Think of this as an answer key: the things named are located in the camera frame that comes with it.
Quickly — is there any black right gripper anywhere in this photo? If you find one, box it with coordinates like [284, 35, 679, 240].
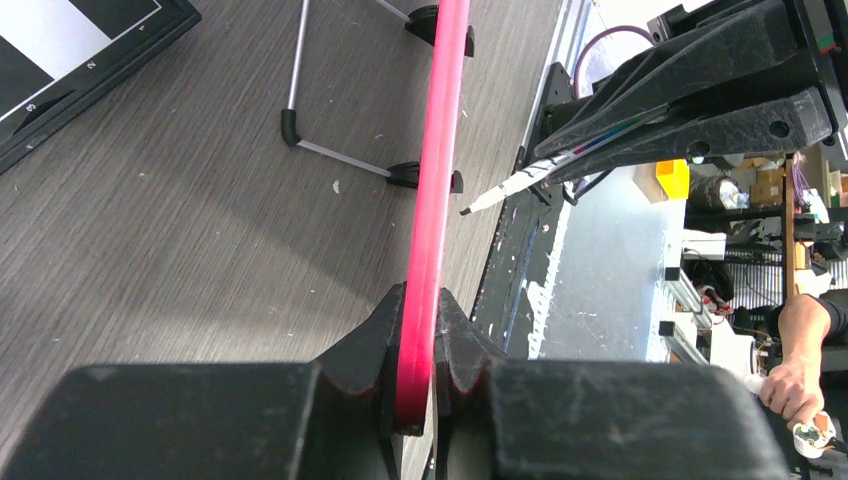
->
[535, 1, 847, 184]

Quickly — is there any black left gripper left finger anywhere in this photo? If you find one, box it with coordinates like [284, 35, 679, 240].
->
[2, 284, 405, 479]

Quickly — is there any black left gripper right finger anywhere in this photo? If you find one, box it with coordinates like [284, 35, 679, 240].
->
[434, 290, 789, 479]

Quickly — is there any pink framed whiteboard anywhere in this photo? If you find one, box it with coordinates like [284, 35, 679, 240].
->
[394, 1, 470, 436]

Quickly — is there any black white whiteboard marker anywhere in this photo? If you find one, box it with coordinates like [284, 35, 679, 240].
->
[460, 120, 646, 216]

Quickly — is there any black whiteboard stand foot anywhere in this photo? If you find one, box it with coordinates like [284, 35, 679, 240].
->
[450, 170, 464, 194]
[464, 25, 475, 58]

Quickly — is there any person's hand in background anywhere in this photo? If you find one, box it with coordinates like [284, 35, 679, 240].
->
[759, 360, 825, 429]

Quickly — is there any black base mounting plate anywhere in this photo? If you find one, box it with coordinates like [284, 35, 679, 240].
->
[470, 62, 578, 362]

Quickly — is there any orange block in background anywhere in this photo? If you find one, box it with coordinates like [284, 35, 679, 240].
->
[655, 159, 690, 200]

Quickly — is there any black white checkerboard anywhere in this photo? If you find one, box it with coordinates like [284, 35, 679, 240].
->
[1, 0, 202, 171]

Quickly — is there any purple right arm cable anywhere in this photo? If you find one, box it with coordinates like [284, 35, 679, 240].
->
[572, 25, 657, 101]

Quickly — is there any metal whiteboard stand wire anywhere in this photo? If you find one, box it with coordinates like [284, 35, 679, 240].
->
[280, 0, 440, 190]

